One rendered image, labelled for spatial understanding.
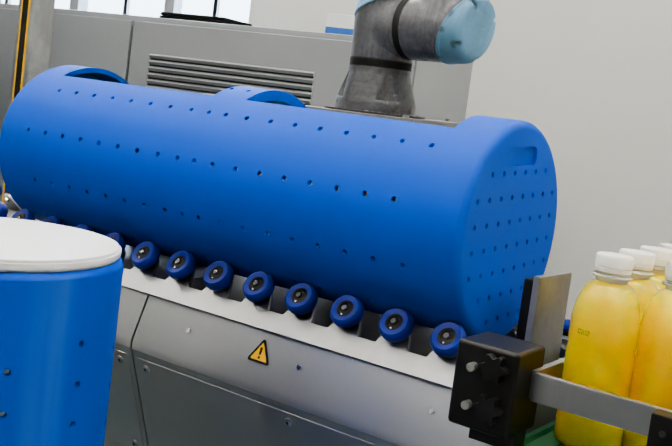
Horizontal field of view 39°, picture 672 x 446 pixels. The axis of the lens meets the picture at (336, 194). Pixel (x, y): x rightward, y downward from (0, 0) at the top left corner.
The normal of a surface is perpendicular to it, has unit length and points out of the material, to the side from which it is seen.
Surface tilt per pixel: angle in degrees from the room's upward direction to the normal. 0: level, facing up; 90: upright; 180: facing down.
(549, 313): 90
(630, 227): 90
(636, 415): 90
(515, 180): 90
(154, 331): 70
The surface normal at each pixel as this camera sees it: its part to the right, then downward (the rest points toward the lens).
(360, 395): -0.50, -0.33
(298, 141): -0.42, -0.52
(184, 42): -0.45, 0.02
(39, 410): 0.69, 0.15
